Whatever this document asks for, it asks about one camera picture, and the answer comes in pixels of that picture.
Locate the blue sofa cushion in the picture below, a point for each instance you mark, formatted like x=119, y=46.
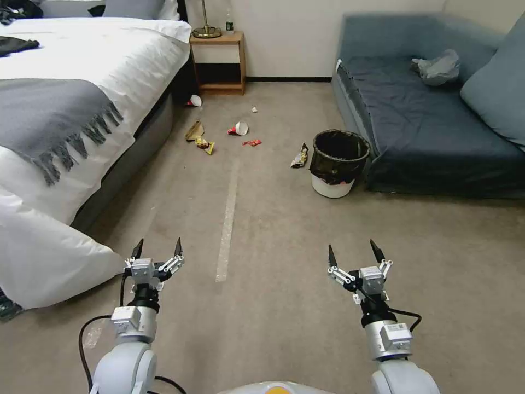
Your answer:
x=498, y=86

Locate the dark patterned slipper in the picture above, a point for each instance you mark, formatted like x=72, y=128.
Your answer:
x=7, y=308

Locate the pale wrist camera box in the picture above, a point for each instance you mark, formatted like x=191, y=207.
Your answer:
x=142, y=271
x=372, y=280

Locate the brown paper bag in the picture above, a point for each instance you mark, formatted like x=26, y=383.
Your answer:
x=195, y=130

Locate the blue sofa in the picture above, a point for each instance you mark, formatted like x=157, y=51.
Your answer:
x=418, y=119

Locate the grey fringed throw blanket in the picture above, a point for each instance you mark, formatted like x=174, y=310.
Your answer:
x=53, y=111

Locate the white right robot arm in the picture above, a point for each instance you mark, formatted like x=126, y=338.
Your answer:
x=404, y=369

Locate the small red wrapper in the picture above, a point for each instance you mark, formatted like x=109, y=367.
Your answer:
x=252, y=143

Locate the white trash can black liner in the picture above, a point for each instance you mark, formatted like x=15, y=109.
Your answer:
x=338, y=162

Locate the red white paper cup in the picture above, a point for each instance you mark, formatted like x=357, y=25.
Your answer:
x=238, y=128
x=194, y=101

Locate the clear bottle green label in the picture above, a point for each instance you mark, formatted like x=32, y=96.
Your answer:
x=229, y=22

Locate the brass lamp base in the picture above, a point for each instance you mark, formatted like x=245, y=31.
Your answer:
x=207, y=30

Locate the wooden nightstand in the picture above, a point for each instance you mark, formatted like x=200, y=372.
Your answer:
x=219, y=61

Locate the white robot front shell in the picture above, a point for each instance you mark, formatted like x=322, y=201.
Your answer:
x=270, y=388

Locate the bed with white duvet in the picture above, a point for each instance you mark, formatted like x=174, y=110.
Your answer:
x=82, y=123

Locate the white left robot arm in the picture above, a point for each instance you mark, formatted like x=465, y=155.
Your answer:
x=125, y=361

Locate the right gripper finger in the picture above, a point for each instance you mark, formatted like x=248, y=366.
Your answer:
x=333, y=258
x=376, y=249

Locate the black garment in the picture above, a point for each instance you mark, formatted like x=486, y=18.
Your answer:
x=16, y=44

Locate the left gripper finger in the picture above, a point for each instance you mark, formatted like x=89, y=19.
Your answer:
x=137, y=248
x=177, y=248

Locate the yellow red snack wrapper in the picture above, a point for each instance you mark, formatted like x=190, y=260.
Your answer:
x=206, y=145

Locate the silver yellow snack wrapper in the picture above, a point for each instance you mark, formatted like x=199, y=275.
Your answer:
x=300, y=156

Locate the grey pillow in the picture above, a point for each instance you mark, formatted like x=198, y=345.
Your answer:
x=131, y=7

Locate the grey plastic bag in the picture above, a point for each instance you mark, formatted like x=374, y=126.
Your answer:
x=439, y=67

